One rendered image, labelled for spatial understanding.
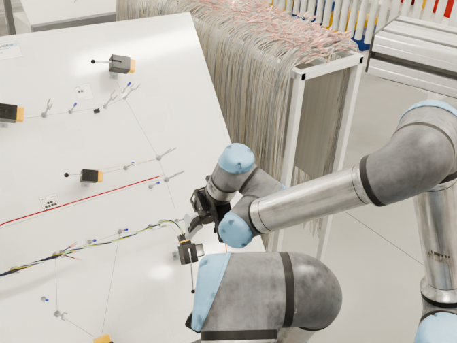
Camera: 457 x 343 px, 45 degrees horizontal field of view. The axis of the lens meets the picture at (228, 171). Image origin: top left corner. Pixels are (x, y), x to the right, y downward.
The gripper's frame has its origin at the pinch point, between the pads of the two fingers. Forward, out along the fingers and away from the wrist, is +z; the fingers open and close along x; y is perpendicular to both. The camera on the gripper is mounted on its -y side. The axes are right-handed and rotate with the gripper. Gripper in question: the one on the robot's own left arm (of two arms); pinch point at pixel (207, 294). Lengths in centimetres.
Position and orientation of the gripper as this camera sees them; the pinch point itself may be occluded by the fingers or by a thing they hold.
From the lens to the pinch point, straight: 153.4
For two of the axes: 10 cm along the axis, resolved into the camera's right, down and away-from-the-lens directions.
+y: 5.4, -8.3, 1.5
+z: -1.0, 1.1, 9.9
